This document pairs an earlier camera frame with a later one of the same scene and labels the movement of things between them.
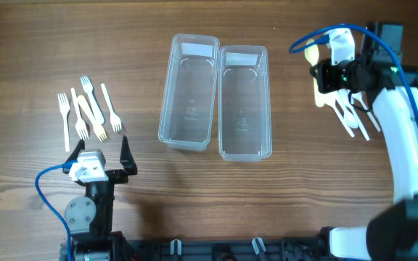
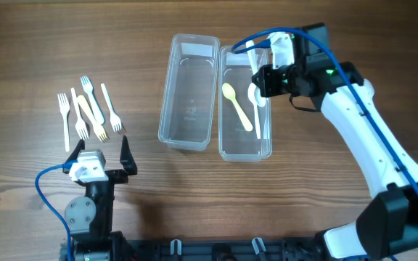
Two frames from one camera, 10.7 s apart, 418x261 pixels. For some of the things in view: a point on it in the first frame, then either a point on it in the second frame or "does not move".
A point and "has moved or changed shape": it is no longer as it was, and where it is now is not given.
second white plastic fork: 79,124 does not move
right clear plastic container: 244,112 does not move
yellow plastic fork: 97,129 does not move
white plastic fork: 115,121 does not move
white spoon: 330,99 has moved or changed shape
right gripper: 322,70 to 264,77
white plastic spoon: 350,118 has moved or changed shape
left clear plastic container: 189,110 does not move
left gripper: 120,176 does not move
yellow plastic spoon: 312,55 has moved or changed shape
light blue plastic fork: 88,88 does not move
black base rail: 275,249 does not move
